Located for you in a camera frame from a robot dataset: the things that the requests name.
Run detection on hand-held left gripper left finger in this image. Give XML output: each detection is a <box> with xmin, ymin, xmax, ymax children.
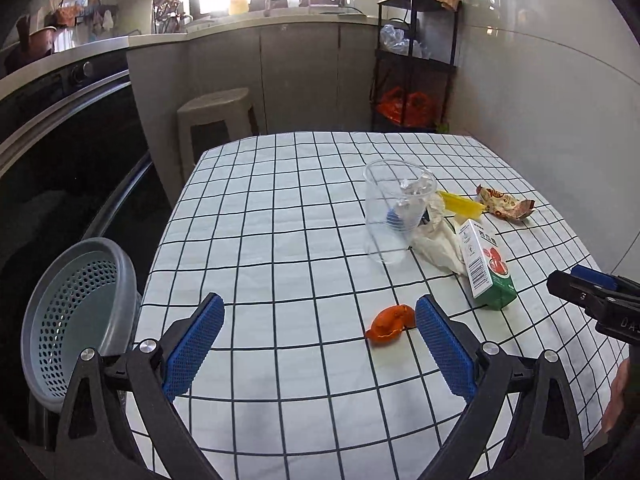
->
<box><xmin>54</xmin><ymin>292</ymin><xmax>226</xmax><ymax>480</ymax></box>

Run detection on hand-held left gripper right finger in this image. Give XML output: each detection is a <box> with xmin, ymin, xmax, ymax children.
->
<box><xmin>414</xmin><ymin>295</ymin><xmax>586</xmax><ymax>480</ymax></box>

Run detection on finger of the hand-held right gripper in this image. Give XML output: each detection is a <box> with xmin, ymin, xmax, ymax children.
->
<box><xmin>570</xmin><ymin>264</ymin><xmax>640</xmax><ymax>297</ymax></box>
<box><xmin>546</xmin><ymin>270</ymin><xmax>617</xmax><ymax>313</ymax></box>

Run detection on orange peel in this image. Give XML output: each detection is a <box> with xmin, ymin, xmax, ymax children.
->
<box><xmin>365</xmin><ymin>304</ymin><xmax>417</xmax><ymax>346</ymax></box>

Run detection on white green juice carton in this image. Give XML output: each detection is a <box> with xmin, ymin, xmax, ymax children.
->
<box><xmin>455</xmin><ymin>218</ymin><xmax>517</xmax><ymax>311</ymax></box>

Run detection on white paper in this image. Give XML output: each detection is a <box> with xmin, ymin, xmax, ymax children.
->
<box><xmin>410</xmin><ymin>192</ymin><xmax>468</xmax><ymax>276</ymax></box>

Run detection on snack wrapper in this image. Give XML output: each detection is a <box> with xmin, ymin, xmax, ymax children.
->
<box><xmin>475</xmin><ymin>185</ymin><xmax>536</xmax><ymax>223</ymax></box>

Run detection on clear plastic cup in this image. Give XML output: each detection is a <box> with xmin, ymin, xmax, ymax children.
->
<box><xmin>363</xmin><ymin>158</ymin><xmax>436</xmax><ymax>266</ymax></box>

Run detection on grey perforated plastic basket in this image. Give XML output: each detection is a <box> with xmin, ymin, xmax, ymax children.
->
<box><xmin>20</xmin><ymin>237</ymin><xmax>143</xmax><ymax>411</ymax></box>

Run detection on yellow plastic piece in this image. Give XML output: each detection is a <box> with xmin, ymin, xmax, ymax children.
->
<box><xmin>437</xmin><ymin>190</ymin><xmax>486</xmax><ymax>221</ymax></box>

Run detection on person's right hand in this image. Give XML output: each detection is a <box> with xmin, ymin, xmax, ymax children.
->
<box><xmin>602</xmin><ymin>360</ymin><xmax>632</xmax><ymax>433</ymax></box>

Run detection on small blue plastic item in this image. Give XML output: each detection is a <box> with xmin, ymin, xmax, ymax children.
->
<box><xmin>385</xmin><ymin>210</ymin><xmax>416</xmax><ymax>232</ymax></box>

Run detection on white black-grid tablecloth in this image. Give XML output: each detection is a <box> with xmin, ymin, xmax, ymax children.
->
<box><xmin>125</xmin><ymin>131</ymin><xmax>631</xmax><ymax>480</ymax></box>

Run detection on black built-in oven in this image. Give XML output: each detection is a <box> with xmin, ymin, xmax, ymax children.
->
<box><xmin>0</xmin><ymin>52</ymin><xmax>173</xmax><ymax>281</ymax></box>

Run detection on orange plastic bag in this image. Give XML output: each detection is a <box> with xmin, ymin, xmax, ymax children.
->
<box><xmin>377</xmin><ymin>86</ymin><xmax>436</xmax><ymax>128</ymax></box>

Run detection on beige plastic stool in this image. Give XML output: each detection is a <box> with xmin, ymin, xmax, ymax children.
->
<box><xmin>176</xmin><ymin>87</ymin><xmax>261</xmax><ymax>181</ymax></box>

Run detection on black metal shelf rack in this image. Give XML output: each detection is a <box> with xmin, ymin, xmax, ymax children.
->
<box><xmin>371</xmin><ymin>0</ymin><xmax>460</xmax><ymax>133</ymax></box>

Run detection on grey kitchen cabinet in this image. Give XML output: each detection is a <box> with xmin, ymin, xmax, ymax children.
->
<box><xmin>127</xmin><ymin>10</ymin><xmax>381</xmax><ymax>171</ymax></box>

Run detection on clear plastic bags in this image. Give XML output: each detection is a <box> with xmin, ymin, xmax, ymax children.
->
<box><xmin>380</xmin><ymin>24</ymin><xmax>436</xmax><ymax>58</ymax></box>

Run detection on copper pot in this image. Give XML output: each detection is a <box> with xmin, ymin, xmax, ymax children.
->
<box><xmin>5</xmin><ymin>15</ymin><xmax>56</xmax><ymax>73</ymax></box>

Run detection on wall utensil rack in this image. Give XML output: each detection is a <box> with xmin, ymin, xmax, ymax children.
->
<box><xmin>50</xmin><ymin>0</ymin><xmax>121</xmax><ymax>36</ymax></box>

